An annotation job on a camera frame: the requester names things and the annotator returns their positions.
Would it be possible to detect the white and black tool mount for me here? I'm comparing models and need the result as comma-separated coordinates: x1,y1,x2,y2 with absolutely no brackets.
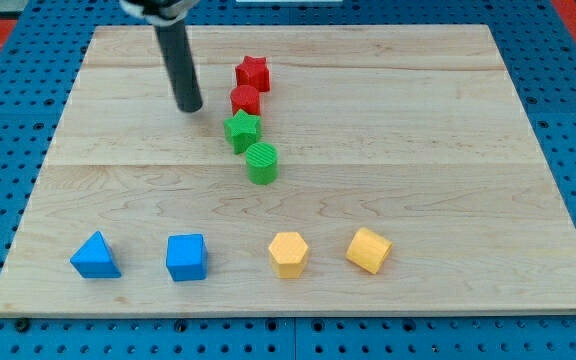
119,0,199,26

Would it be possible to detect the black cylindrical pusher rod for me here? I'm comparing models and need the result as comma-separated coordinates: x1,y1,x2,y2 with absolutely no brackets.
155,20,203,113

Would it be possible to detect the red star block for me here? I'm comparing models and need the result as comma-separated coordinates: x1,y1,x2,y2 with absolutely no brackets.
235,56,271,92

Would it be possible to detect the green star block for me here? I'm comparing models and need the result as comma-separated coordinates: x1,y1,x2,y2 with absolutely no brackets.
224,109,262,154

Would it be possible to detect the red cylinder block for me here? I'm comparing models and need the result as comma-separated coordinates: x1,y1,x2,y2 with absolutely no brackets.
230,85,261,115

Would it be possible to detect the green cylinder block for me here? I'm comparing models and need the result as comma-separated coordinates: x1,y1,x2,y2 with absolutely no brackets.
245,142,278,185

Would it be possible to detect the wooden board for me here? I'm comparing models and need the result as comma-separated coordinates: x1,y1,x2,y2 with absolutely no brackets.
0,25,576,319

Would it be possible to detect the blue cube block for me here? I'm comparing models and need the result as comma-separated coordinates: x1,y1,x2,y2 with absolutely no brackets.
166,234,208,282

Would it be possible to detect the blue triangle block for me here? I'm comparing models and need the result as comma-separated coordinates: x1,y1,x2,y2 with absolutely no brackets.
70,231,121,279

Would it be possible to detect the yellow hexagon block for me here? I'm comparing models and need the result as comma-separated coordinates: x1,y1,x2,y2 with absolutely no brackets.
268,232,310,279

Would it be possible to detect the yellow cylinder block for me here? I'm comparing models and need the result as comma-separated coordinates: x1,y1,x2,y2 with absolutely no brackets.
345,227,393,275

